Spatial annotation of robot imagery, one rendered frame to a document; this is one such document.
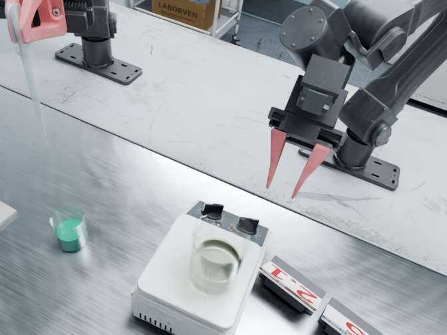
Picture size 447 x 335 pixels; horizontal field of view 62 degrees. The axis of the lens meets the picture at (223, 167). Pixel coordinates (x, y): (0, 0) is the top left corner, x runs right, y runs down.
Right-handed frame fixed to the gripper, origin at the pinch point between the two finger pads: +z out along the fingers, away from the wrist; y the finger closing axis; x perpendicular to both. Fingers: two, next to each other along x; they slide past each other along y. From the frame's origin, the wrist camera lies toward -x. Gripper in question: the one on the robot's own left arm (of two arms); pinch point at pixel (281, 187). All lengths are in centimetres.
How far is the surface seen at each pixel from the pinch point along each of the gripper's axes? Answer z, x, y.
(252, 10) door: -153, 256, -85
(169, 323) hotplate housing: 20.3, -5.6, -6.2
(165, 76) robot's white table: -16.5, 31.0, -35.4
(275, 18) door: -153, 256, -64
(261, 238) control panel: 7.5, 4.0, -0.1
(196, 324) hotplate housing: 18.6, -7.0, -3.0
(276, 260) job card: 10.1, 8.2, 3.2
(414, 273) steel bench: 3.8, 14.1, 23.9
